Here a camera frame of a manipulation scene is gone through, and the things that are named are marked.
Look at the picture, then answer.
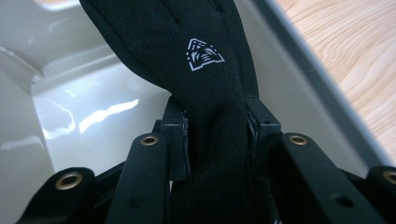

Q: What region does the black glove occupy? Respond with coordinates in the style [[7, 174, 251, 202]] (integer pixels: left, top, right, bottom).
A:
[[78, 0, 283, 224]]

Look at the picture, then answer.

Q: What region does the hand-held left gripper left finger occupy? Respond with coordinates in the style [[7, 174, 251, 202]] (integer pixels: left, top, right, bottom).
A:
[[153, 94, 191, 183]]

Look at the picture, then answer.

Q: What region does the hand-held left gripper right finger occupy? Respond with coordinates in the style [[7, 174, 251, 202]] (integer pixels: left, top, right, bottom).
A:
[[246, 94, 283, 183]]

